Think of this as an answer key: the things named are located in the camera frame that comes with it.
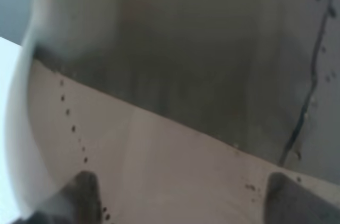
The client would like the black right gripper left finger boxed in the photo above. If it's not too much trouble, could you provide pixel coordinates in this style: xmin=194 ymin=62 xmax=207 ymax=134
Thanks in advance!
xmin=18 ymin=170 xmax=103 ymax=223

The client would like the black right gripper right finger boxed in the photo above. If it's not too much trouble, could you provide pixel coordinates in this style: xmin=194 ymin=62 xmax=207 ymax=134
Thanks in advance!
xmin=264 ymin=173 xmax=339 ymax=223

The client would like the brown transparent plastic bottle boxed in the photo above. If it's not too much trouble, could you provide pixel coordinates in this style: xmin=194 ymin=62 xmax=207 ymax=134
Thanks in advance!
xmin=4 ymin=0 xmax=339 ymax=223

